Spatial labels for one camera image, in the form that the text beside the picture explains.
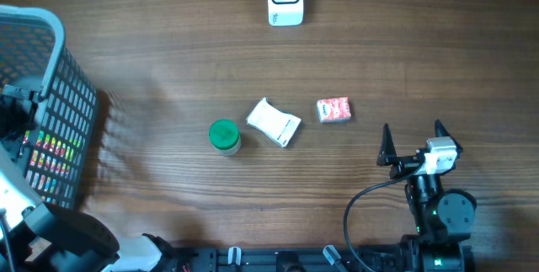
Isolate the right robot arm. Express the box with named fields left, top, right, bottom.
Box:
left=372, top=120, right=477, bottom=271

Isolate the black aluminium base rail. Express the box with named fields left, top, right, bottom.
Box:
left=168, top=244, right=476, bottom=272

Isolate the right camera cable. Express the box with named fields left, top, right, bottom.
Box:
left=343, top=162, right=426, bottom=272

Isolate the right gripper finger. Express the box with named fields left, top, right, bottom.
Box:
left=435, top=119, right=463, bottom=152
left=377, top=123, right=398, bottom=165

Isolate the red small snack pack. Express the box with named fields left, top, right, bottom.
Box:
left=317, top=97, right=352, bottom=123

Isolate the grey plastic mesh basket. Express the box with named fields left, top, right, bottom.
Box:
left=0, top=4, right=100, bottom=210

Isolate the green lid plastic jar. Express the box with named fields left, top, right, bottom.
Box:
left=209, top=119, right=241, bottom=156

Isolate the haribo gummy bag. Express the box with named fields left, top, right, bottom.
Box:
left=17, top=130, right=85, bottom=208

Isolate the white tissue pack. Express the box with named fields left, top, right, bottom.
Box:
left=246, top=98, right=302, bottom=148

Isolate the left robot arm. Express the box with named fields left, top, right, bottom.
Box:
left=1, top=149, right=179, bottom=271

